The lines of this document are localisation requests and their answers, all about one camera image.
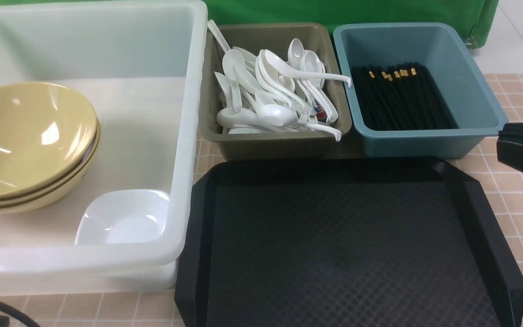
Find white square sauce dish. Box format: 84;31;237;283
74;189;170;246

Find yellow noodle bowl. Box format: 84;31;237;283
0;82;98;199

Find white spoon blue tip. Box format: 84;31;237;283
303;79;339;125

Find yellow bowl lower in tub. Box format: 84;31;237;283
0;154;96;214

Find yellow bowl in tub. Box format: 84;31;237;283
0;154;96;214
0;120;101;209

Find yellow bowl upper in tub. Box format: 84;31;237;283
0;120;101;209

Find white spoon front large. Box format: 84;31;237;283
217;105;298;133

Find olive plastic spoon bin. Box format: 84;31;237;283
198;22;352;161

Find white spoon upper centre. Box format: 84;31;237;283
222;49;245;113

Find black plastic serving tray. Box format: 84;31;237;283
175;158;523;327

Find white spoon leaning on rim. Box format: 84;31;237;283
207;20;231;53

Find black chopsticks pile in bin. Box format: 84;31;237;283
351;62;459;131

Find large white plastic tub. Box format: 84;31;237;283
0;0;207;296

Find blue plastic chopstick bin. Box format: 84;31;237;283
333;22;508;159

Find white spoon long handle right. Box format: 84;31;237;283
261;50;352;88

